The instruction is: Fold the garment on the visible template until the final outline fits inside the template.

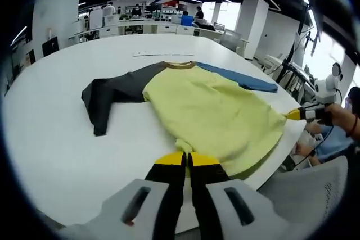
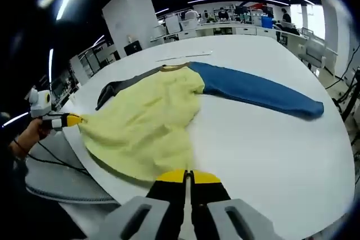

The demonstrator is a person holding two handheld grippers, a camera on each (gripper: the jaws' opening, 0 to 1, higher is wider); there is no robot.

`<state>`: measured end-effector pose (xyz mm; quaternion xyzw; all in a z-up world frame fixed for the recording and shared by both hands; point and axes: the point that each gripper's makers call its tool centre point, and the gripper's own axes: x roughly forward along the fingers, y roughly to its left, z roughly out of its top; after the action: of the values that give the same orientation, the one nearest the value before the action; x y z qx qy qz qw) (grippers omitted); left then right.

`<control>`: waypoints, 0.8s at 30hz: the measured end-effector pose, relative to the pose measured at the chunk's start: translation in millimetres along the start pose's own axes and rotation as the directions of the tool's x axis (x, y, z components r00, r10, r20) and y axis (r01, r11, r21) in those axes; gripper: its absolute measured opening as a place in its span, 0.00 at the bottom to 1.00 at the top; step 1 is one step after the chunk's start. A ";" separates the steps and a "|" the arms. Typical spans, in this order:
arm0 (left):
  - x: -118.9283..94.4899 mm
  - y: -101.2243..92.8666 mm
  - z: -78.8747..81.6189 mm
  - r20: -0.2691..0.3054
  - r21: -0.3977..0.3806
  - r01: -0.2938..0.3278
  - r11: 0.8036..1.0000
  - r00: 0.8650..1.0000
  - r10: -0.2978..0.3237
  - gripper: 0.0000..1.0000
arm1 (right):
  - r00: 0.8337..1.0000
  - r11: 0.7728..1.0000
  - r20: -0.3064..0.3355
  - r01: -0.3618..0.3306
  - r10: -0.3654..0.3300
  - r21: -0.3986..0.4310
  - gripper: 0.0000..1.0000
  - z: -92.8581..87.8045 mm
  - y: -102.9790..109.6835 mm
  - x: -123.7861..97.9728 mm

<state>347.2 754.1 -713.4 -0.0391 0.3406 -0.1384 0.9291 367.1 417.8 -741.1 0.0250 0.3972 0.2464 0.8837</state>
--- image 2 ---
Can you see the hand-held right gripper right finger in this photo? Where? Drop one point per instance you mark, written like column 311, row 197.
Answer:
column 219, row 214

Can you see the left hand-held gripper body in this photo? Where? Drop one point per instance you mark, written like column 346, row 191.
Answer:
column 40, row 103

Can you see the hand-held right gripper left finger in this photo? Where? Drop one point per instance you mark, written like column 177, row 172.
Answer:
column 157, row 212

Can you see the yellow blue grey garment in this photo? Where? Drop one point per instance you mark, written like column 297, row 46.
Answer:
column 152, row 116

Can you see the person's left hand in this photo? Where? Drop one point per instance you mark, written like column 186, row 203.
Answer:
column 32, row 134

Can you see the grey mesh chair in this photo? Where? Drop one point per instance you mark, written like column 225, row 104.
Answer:
column 64, row 186

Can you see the white square pillar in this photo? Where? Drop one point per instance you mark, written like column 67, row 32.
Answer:
column 129, row 20

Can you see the white ruler strip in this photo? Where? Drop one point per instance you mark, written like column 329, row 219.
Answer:
column 191, row 54

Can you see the tall white cabinet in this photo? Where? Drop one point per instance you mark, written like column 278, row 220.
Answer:
column 172, row 25

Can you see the long white workbench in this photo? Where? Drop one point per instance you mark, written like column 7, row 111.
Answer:
column 225, row 30

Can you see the white office chair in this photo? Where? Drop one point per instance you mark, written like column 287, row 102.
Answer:
column 312, row 51

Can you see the blue storage bin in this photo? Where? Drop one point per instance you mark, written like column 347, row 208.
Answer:
column 267, row 22

